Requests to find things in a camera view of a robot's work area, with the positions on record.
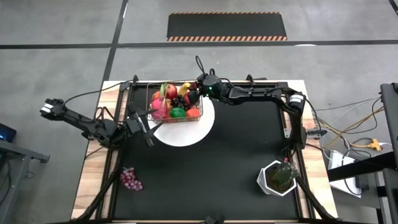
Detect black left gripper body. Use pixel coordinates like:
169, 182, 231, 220
124, 102, 149, 136

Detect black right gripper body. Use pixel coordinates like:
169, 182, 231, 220
197, 73, 225, 100

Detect yellow banana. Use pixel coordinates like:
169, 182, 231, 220
177, 82, 192, 96

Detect pink dragon fruit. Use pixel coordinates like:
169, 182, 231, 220
150, 83, 171, 121

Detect black grape bunch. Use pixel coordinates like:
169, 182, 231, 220
170, 95, 187, 110

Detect green fruit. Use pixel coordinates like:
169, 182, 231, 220
169, 106, 187, 119

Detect red apple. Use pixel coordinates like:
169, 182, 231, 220
165, 83, 178, 100

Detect white round plate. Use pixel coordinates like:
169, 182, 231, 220
147, 96, 216, 147

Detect purple grape bunch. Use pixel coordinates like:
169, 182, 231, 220
119, 167, 144, 192

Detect black hazard-striped floor mat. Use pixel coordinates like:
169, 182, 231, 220
167, 12, 288, 42

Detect white potted plant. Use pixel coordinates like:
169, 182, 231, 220
256, 159, 298, 197

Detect green cactus plant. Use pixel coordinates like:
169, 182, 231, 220
272, 158, 300, 187

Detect grey metal cart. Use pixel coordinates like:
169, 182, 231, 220
0, 139, 50, 224

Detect blue-lit dark device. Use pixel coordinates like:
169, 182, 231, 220
0, 123, 17, 144

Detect white box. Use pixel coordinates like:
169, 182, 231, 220
328, 150, 363, 198

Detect black equipment stand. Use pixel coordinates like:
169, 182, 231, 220
326, 82, 398, 224

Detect wire basket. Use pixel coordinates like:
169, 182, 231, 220
146, 81, 205, 124

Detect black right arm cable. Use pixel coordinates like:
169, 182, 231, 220
195, 55, 218, 78

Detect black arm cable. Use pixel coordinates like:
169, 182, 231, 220
63, 79, 134, 121
195, 55, 218, 78

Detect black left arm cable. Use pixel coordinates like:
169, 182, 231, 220
63, 79, 134, 121

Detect yellow power cable with splitter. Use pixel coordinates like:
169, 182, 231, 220
326, 107, 384, 152

